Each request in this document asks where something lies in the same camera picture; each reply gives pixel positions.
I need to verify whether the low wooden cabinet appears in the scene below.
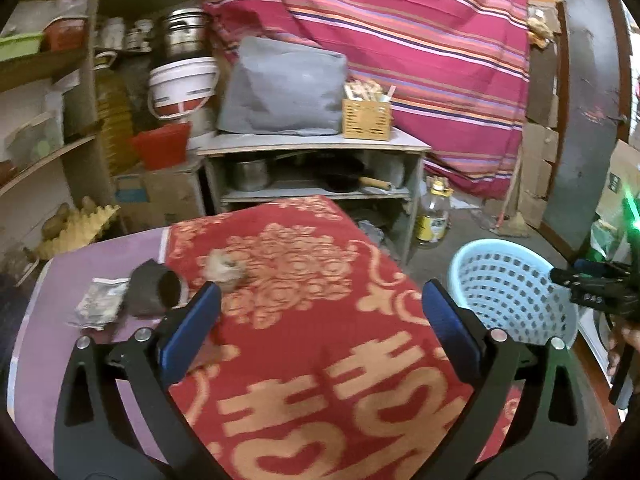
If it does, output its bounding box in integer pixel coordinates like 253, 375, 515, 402
197, 127, 433, 266

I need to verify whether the clear plastic container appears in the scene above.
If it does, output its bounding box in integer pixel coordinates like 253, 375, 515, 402
7, 115, 63, 161

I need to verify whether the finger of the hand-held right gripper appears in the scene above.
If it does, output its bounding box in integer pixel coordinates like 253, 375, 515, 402
549, 259, 608, 291

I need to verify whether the silver foil wrapper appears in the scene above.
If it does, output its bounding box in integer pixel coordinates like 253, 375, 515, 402
75, 277, 132, 332

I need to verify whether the small red mesh basket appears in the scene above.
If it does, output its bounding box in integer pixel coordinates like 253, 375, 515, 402
44, 19, 86, 51

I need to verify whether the beige tissue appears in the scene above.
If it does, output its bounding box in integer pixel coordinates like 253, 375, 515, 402
206, 249, 247, 292

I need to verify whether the frying pan with wooden handle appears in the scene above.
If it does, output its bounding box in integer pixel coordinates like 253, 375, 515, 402
320, 172, 393, 193

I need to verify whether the person's right hand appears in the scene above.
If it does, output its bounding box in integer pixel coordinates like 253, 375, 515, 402
606, 325, 640, 386

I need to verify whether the white bucket with red label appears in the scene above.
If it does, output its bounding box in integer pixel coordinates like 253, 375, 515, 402
148, 57, 221, 122

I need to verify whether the light blue plastic basket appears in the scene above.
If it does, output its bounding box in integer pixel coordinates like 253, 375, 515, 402
446, 240, 580, 346

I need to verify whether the grey fabric cover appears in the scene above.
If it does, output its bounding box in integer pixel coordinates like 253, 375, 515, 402
217, 36, 349, 136

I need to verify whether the bundle of chopsticks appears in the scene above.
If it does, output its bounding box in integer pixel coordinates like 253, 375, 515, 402
344, 80, 397, 103

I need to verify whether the yellow chopstick holder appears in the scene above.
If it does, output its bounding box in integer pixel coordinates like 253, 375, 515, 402
341, 97, 393, 140

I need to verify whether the wooden shelf unit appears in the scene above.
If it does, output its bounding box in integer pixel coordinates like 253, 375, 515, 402
0, 0, 201, 241

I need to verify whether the red striped cloth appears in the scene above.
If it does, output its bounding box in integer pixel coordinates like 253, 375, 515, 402
197, 0, 531, 198

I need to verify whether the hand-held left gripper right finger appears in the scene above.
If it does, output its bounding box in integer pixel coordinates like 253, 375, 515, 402
407, 280, 590, 480

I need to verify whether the brown cardboard box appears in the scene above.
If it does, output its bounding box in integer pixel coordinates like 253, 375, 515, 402
114, 162, 206, 233

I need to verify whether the yellow egg tray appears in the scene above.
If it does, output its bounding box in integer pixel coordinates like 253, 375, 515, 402
37, 205, 121, 261

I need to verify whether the large yellow oil jug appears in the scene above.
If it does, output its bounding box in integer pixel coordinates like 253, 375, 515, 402
95, 52, 132, 171

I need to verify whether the straw broom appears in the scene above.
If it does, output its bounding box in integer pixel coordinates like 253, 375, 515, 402
497, 145, 530, 239

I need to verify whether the large potato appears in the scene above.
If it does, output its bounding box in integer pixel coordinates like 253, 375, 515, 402
42, 202, 73, 238

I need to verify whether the green plastic tray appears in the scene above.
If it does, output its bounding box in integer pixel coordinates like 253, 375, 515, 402
0, 32, 45, 61

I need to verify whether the white plastic jar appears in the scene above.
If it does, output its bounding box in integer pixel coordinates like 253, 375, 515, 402
125, 20, 153, 53
102, 17, 126, 48

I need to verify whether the white round pot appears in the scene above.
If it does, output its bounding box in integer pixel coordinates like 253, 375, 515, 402
380, 155, 406, 188

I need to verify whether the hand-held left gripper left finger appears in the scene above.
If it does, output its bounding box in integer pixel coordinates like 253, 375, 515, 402
52, 281, 236, 480

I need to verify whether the small oil bottle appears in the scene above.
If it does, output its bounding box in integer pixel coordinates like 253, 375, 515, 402
416, 180, 452, 247

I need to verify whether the steel stock pot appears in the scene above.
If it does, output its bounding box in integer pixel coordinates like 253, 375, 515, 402
161, 7, 211, 58

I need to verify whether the grey metal door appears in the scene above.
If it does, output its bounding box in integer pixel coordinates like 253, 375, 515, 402
542, 0, 636, 261

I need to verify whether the red plastic basket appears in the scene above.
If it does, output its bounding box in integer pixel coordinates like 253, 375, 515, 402
131, 122, 192, 170

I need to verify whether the red patterned towel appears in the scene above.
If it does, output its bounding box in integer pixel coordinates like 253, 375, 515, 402
165, 197, 526, 480

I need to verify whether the steel saucepan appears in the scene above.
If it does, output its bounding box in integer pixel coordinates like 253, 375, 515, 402
230, 160, 273, 192

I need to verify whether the purple towel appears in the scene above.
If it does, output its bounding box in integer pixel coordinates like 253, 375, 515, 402
10, 225, 173, 461

